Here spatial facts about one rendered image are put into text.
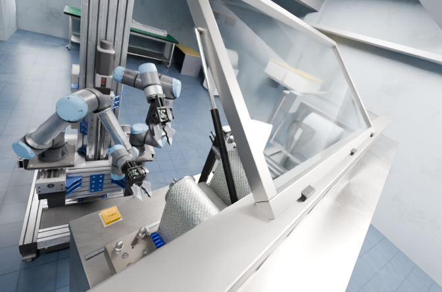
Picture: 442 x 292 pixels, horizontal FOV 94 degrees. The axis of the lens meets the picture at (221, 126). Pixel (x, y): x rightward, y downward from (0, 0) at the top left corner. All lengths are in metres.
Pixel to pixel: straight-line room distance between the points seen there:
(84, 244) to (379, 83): 3.93
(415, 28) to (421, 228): 2.68
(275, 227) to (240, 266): 0.10
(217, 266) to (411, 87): 3.76
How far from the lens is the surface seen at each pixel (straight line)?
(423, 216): 3.98
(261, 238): 0.35
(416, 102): 3.87
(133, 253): 1.00
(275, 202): 0.38
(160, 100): 0.92
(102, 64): 1.45
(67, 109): 1.17
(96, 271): 1.12
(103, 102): 1.27
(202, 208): 0.80
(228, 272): 0.30
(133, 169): 1.10
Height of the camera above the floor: 1.90
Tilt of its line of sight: 26 degrees down
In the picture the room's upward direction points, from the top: 21 degrees clockwise
